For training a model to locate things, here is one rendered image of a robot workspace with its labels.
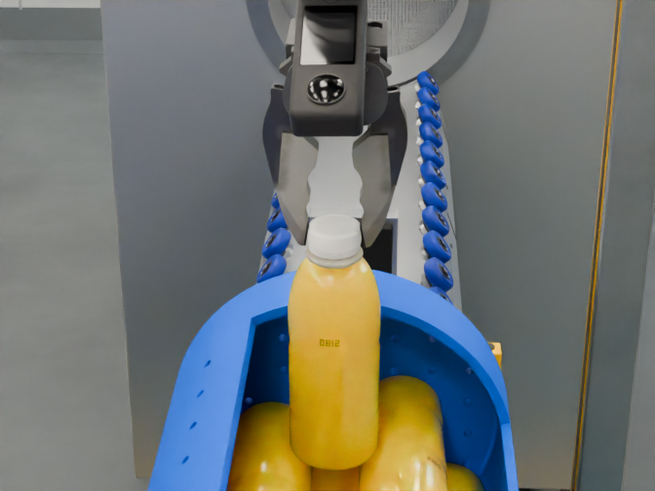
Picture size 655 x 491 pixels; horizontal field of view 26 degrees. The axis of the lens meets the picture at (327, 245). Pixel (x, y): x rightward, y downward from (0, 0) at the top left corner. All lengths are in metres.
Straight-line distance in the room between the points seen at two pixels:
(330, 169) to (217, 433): 1.15
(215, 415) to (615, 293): 0.88
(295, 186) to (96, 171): 3.48
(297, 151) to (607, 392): 0.96
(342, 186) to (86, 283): 1.84
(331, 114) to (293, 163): 0.11
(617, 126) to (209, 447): 0.87
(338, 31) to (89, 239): 3.14
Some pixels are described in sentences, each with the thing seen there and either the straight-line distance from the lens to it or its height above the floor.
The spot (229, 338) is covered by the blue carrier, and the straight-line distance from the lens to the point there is 1.11.
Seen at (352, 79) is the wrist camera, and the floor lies 1.46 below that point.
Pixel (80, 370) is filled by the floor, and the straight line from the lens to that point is 3.42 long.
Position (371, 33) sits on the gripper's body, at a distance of 1.01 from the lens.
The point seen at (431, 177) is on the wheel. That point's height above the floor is 0.97.
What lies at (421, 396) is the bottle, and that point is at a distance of 1.17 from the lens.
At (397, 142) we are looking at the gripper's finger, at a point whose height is 1.39.
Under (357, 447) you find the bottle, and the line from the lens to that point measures 1.08.
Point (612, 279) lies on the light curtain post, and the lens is 1.79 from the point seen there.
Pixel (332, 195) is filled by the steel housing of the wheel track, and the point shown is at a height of 0.93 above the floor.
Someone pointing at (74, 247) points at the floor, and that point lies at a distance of 4.00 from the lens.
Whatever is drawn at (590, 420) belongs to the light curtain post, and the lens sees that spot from 1.90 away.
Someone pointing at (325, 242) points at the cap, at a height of 1.32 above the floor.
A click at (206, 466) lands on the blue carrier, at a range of 0.96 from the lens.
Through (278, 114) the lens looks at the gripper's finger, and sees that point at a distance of 0.98.
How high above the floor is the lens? 1.76
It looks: 26 degrees down
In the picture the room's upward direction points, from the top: straight up
